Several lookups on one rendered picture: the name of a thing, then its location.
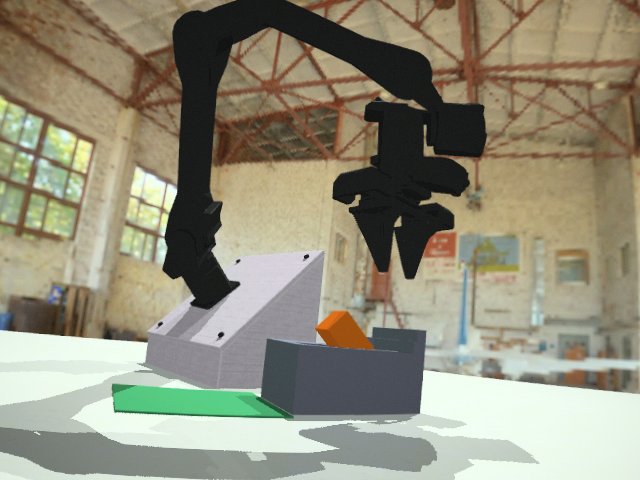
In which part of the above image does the orange bar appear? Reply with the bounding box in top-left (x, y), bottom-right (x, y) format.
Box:
top-left (315, 311), bottom-right (374, 350)

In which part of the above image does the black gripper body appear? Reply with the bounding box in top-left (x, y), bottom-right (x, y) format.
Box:
top-left (332, 141), bottom-right (455, 231)

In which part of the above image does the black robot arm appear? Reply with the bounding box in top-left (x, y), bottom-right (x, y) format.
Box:
top-left (162, 0), bottom-right (487, 310)

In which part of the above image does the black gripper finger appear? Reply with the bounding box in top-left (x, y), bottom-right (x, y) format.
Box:
top-left (349, 201), bottom-right (405, 273)
top-left (394, 222), bottom-right (444, 280)

